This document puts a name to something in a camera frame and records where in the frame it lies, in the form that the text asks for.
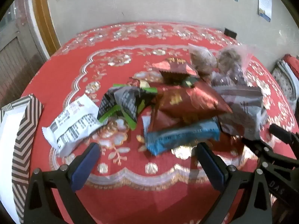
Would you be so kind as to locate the blue snack packet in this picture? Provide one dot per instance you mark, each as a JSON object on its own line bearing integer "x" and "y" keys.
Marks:
{"x": 182, "y": 135}

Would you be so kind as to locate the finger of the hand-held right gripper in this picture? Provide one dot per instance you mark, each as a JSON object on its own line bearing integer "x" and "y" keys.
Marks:
{"x": 280, "y": 133}
{"x": 259, "y": 148}

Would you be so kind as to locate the dark green snack packet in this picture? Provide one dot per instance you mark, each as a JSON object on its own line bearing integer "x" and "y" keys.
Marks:
{"x": 189, "y": 83}

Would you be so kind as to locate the folded red fabric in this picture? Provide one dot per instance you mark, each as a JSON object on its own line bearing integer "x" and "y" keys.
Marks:
{"x": 293, "y": 64}

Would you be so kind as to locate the grey printed snack packet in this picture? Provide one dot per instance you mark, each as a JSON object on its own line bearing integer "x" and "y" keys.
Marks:
{"x": 243, "y": 114}

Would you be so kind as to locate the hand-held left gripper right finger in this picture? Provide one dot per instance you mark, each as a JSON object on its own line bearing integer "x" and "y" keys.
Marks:
{"x": 211, "y": 170}

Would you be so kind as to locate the clear bag of brown snacks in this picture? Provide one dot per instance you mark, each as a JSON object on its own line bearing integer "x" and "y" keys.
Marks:
{"x": 201, "y": 60}
{"x": 231, "y": 59}

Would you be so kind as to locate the wall calendar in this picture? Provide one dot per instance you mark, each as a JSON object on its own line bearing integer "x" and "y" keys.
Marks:
{"x": 264, "y": 0}

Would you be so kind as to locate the large dark red snack packet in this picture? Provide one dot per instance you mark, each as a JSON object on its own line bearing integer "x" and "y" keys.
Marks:
{"x": 193, "y": 100}

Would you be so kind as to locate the small dark red snack packet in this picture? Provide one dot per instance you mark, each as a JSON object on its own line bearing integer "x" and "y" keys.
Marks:
{"x": 175, "y": 67}

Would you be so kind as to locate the white printed snack packet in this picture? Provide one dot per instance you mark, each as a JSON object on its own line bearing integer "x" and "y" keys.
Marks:
{"x": 72, "y": 126}

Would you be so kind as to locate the patterned white cushion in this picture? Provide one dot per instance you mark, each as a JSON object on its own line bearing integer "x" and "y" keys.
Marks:
{"x": 283, "y": 81}

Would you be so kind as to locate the red floral tablecloth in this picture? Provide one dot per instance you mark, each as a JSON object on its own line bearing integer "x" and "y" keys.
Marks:
{"x": 70, "y": 58}

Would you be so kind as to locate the wooden door frame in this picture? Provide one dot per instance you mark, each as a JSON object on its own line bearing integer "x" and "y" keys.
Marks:
{"x": 44, "y": 21}

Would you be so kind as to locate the striped cardboard box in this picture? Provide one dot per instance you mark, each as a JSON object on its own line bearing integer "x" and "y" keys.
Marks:
{"x": 23, "y": 133}

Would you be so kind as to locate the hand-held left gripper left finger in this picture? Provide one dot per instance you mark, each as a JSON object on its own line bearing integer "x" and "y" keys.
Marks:
{"x": 81, "y": 172}

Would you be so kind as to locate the brown shutter door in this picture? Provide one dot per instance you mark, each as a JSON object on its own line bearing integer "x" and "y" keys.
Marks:
{"x": 18, "y": 51}

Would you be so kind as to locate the black wall socket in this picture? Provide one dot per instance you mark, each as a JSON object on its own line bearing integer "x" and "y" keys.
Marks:
{"x": 230, "y": 33}

